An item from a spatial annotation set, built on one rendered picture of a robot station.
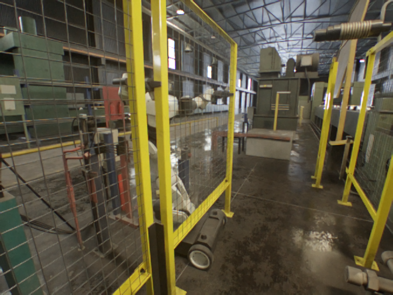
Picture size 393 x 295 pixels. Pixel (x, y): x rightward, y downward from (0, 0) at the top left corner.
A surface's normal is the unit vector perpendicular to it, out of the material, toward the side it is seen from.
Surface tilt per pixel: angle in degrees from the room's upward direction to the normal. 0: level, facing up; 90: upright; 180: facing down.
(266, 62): 90
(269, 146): 90
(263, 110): 90
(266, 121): 90
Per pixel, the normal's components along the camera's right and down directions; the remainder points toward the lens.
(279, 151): -0.47, 0.21
